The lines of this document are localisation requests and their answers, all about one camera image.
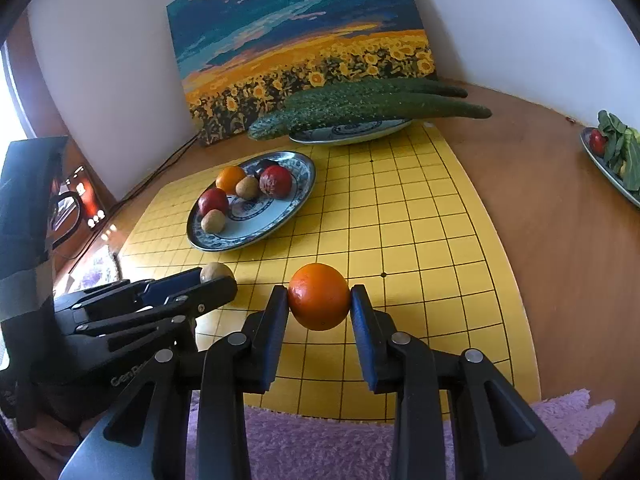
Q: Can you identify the small red apple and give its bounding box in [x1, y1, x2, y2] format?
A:
[198, 188, 230, 217]

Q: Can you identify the green leafy vegetable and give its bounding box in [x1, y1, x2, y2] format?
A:
[597, 110, 640, 192]

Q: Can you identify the black cable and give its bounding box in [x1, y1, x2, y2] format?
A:
[112, 135, 198, 208]

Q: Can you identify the round brown fruit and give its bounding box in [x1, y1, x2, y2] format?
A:
[235, 175, 261, 200]
[201, 209, 227, 233]
[200, 262, 235, 285]

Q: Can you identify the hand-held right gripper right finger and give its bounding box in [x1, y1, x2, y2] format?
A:
[350, 284, 583, 480]

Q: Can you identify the yellow go board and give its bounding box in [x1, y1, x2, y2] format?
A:
[117, 122, 542, 423]

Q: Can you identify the large blue patterned plate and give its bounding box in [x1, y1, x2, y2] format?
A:
[186, 151, 317, 253]

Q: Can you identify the large red apple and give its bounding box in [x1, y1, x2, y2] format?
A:
[258, 165, 293, 199]

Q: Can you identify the purple fluffy towel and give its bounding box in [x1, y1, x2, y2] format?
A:
[67, 250, 617, 480]

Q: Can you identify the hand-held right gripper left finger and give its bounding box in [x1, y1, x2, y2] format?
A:
[59, 285, 291, 480]

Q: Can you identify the sunflower field painting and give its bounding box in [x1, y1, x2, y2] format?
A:
[166, 0, 438, 147]

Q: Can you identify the small blue patterned plate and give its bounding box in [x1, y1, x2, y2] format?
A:
[288, 119, 413, 146]

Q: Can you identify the plate of vegetables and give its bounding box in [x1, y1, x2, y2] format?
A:
[580, 126, 640, 209]

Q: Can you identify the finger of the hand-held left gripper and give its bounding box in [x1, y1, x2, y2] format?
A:
[75, 280, 239, 353]
[54, 267, 203, 333]

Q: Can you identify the orange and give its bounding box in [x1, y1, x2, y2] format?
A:
[216, 165, 247, 195]
[287, 262, 352, 332]

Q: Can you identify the green cucumber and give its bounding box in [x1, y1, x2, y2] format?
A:
[295, 77, 469, 106]
[247, 91, 493, 141]

